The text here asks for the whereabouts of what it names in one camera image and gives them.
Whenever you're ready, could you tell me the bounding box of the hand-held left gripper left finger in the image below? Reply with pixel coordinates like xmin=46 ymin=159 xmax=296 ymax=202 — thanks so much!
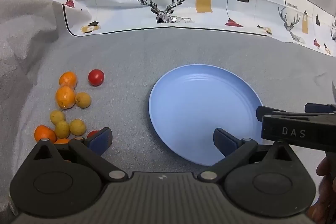
xmin=28 ymin=127 xmax=129 ymax=184

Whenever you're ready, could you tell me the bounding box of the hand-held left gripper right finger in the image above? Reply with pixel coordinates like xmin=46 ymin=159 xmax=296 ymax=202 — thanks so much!
xmin=197 ymin=128 xmax=301 ymax=184

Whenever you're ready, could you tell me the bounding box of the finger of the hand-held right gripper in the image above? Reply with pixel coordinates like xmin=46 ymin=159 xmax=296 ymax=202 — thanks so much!
xmin=304 ymin=102 xmax=336 ymax=113
xmin=256 ymin=105 xmax=288 ymax=123

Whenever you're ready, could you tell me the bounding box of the yellow longan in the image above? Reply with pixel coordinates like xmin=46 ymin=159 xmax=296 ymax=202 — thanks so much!
xmin=75 ymin=92 xmax=92 ymax=108
xmin=69 ymin=119 xmax=87 ymax=136
xmin=55 ymin=120 xmax=70 ymax=138
xmin=50 ymin=110 xmax=66 ymax=125

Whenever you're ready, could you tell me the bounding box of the blue round plate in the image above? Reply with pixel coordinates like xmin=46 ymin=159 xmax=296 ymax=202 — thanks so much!
xmin=148 ymin=64 xmax=264 ymax=167

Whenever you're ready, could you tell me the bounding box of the person's right hand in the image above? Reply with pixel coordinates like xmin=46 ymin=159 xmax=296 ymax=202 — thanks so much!
xmin=308 ymin=155 xmax=336 ymax=224

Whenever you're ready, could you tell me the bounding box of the grey fabric sofa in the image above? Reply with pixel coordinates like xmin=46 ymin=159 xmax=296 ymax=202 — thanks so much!
xmin=0 ymin=0 xmax=336 ymax=224

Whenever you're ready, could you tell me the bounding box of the grey fabric cushion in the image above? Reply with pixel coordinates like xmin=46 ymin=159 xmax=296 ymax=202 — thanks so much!
xmin=0 ymin=0 xmax=67 ymax=222

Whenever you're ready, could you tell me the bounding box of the white printed deer cloth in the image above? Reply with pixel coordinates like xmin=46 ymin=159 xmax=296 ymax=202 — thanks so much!
xmin=22 ymin=0 xmax=336 ymax=58

